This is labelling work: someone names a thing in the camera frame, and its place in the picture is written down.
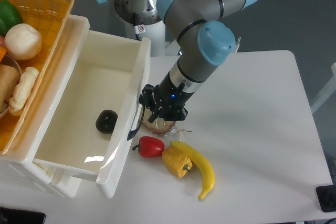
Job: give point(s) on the white frame right edge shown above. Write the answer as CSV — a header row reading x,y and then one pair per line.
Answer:
x,y
327,90

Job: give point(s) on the pale twisted bread roll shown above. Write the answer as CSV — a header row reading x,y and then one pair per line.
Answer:
x,y
22,90

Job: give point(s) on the yellow banana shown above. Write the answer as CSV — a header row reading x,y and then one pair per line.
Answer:
x,y
203,165

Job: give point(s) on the yellow bell pepper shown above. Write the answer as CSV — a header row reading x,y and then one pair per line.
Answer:
x,y
177,162

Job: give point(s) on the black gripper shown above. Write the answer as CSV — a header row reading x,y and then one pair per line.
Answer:
x,y
172,98

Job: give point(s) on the metal bowl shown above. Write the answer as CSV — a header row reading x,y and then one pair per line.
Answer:
x,y
10,62

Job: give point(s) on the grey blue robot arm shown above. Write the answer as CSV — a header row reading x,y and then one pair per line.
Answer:
x,y
204,40

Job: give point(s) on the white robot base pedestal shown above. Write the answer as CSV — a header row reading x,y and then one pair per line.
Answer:
x,y
147,32

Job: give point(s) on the white drawer cabinet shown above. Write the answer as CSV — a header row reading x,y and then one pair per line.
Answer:
x,y
17,159

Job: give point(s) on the black device right edge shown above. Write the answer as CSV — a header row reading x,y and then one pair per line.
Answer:
x,y
326,197

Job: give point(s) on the red bell pepper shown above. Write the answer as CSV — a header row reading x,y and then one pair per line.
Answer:
x,y
149,147

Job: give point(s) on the green bell pepper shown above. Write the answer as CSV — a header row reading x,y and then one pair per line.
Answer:
x,y
10,17

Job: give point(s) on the black device bottom left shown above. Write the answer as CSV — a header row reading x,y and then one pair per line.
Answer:
x,y
21,216

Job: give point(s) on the black round object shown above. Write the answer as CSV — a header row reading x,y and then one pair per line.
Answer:
x,y
106,121

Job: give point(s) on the brown bread loaf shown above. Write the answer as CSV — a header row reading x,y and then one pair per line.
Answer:
x,y
9,79

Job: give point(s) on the round white bun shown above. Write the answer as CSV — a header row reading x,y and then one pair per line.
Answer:
x,y
23,42

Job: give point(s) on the orange woven basket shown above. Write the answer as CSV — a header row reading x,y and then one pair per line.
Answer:
x,y
48,17

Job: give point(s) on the wrapped brown bread slice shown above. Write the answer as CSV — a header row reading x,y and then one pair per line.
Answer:
x,y
160,126

